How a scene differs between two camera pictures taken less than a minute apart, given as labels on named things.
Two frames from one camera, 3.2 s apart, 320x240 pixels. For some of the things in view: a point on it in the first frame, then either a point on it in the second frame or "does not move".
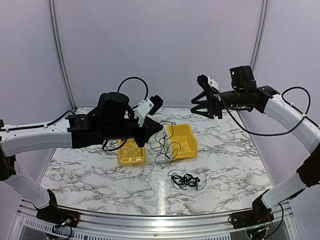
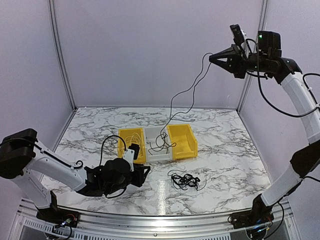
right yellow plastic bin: x=184 y=141 does not move
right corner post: x=265 y=4 does not move
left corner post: x=58 y=53 does not move
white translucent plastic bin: x=159 y=149 does not move
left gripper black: x=151 y=127 to x=139 y=169
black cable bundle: x=185 y=181 does not move
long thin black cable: x=166 y=149 to x=171 y=118
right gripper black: x=210 y=96 to x=237 y=63
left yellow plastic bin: x=130 y=153 does not move
